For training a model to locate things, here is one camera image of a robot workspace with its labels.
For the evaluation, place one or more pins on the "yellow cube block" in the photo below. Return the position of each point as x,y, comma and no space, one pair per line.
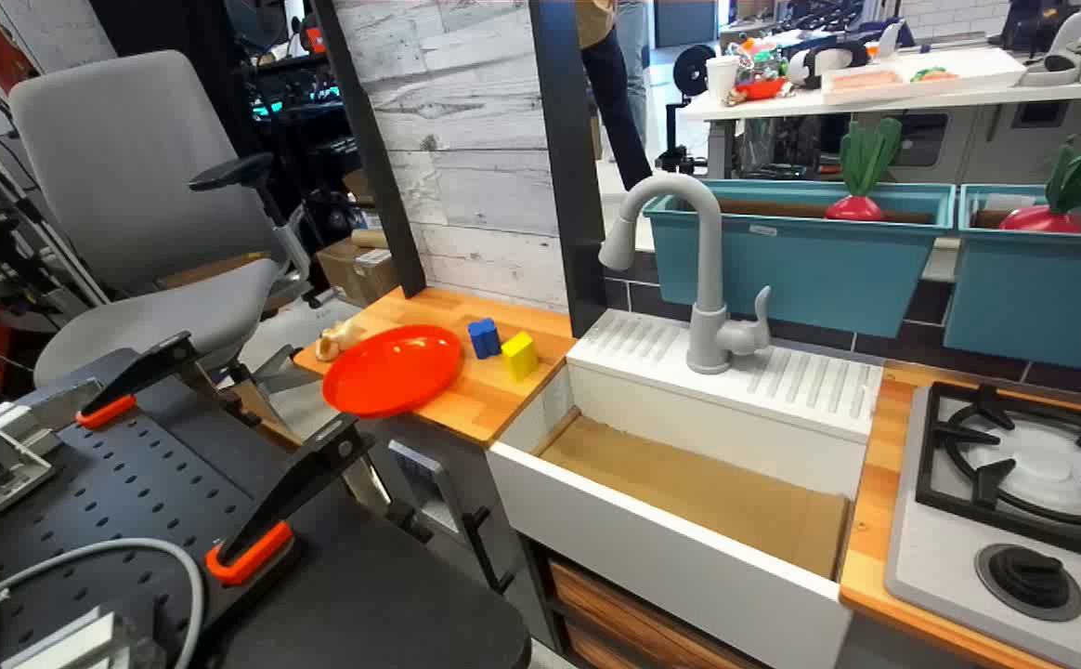
519,356

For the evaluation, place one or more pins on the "blue cube block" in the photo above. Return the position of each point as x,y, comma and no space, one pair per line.
484,335

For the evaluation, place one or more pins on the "orange round plate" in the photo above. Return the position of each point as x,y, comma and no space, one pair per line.
393,368

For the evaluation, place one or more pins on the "gray toy faucet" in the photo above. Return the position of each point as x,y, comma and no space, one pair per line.
707,283

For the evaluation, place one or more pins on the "cardboard box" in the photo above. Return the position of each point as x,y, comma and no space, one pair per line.
357,264

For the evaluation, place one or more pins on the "small corgi plush toy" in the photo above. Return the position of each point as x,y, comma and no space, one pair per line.
336,344

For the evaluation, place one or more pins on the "gray wood back panel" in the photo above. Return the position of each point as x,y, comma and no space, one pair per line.
464,135

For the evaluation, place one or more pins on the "person in dark trousers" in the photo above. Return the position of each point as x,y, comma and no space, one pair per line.
615,93

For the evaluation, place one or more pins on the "white toy sink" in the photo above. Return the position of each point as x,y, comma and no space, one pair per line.
687,572

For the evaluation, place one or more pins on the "teal planter box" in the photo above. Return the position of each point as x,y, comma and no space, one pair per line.
810,263
1040,293

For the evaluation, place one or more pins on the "wooden drawer front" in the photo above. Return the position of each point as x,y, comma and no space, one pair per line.
624,620

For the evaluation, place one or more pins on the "black clamp orange tip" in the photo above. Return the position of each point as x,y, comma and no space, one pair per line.
141,368
284,490

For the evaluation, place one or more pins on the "black filament spool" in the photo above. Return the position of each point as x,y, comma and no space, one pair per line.
693,70

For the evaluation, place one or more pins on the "white paper roll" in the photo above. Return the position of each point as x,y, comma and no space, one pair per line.
722,76

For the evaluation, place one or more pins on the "black perforated board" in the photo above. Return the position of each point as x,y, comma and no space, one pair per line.
354,596

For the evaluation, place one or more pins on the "red bowl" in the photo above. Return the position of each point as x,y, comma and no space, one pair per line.
760,86

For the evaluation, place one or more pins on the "toy radish with leaves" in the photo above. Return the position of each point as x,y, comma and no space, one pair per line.
867,154
1080,173

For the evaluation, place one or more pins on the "white background table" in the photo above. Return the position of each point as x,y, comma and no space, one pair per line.
895,98

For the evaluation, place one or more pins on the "gray office chair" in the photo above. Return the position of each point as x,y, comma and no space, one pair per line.
130,189

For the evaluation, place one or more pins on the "gray toy stove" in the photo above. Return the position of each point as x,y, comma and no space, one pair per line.
935,559

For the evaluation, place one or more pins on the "black frame post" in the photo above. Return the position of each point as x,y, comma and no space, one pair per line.
566,163
374,154

